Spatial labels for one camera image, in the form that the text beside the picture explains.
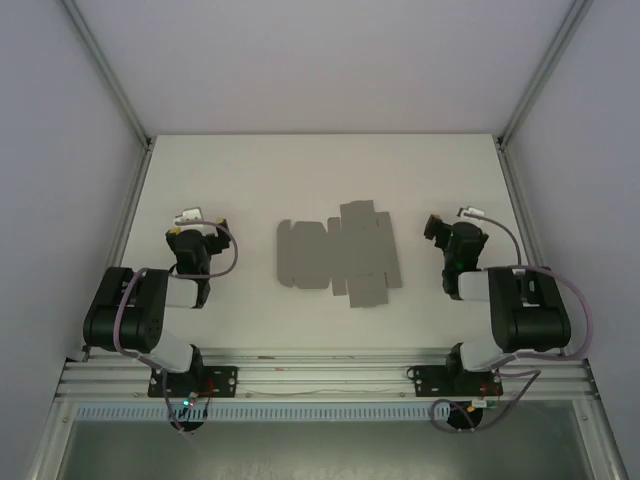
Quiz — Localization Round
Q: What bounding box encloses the aluminium table side rail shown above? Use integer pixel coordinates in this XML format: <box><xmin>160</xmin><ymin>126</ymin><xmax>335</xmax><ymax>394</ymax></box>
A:
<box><xmin>494</xmin><ymin>139</ymin><xmax>594</xmax><ymax>361</ymax></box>
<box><xmin>79</xmin><ymin>142</ymin><xmax>155</xmax><ymax>362</ymax></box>

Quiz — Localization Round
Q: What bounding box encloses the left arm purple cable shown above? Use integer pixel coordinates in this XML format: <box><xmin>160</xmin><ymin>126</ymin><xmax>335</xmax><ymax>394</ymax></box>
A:
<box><xmin>112</xmin><ymin>219</ymin><xmax>240</xmax><ymax>436</ymax></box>

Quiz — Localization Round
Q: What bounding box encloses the grey metal sheet panel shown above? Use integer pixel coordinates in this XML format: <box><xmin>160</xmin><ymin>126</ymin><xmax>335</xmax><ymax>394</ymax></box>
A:
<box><xmin>54</xmin><ymin>418</ymin><xmax>614</xmax><ymax>480</ymax></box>

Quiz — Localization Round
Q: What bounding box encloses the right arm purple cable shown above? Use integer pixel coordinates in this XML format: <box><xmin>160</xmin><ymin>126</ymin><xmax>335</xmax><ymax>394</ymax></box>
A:
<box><xmin>432</xmin><ymin>209</ymin><xmax>596</xmax><ymax>434</ymax></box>

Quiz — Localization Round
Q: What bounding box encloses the slotted grey cable duct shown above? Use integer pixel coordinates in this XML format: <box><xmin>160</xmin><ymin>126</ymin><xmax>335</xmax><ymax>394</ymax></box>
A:
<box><xmin>73</xmin><ymin>403</ymin><xmax>454</xmax><ymax>422</ymax></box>

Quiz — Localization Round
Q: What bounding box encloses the aluminium frame post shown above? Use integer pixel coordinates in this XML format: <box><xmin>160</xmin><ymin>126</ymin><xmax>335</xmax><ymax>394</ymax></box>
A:
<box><xmin>58</xmin><ymin>0</ymin><xmax>154</xmax><ymax>151</ymax></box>
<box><xmin>496</xmin><ymin>0</ymin><xmax>599</xmax><ymax>151</ymax></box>

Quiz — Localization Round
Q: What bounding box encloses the grey paper box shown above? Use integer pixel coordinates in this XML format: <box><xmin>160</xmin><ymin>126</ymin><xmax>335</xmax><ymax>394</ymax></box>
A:
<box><xmin>274</xmin><ymin>199</ymin><xmax>404</xmax><ymax>310</ymax></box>

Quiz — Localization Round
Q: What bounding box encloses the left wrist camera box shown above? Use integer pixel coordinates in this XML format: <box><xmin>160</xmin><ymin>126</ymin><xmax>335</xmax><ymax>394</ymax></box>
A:
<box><xmin>172</xmin><ymin>206</ymin><xmax>207</xmax><ymax>232</ymax></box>

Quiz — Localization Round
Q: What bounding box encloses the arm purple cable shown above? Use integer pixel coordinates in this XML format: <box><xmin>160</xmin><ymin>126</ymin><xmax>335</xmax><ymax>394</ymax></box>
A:
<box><xmin>432</xmin><ymin>209</ymin><xmax>596</xmax><ymax>434</ymax></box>
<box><xmin>112</xmin><ymin>219</ymin><xmax>240</xmax><ymax>436</ymax></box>

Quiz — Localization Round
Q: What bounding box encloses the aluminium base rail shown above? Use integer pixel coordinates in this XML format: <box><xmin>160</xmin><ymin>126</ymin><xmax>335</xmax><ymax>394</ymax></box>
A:
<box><xmin>53</xmin><ymin>349</ymin><xmax>600</xmax><ymax>404</ymax></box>

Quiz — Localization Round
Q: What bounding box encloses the black round cable grommet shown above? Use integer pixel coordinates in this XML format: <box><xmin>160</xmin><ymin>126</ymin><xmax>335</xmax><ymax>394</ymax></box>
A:
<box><xmin>169</xmin><ymin>417</ymin><xmax>206</xmax><ymax>434</ymax></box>
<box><xmin>446</xmin><ymin>399</ymin><xmax>484</xmax><ymax>432</ymax></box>

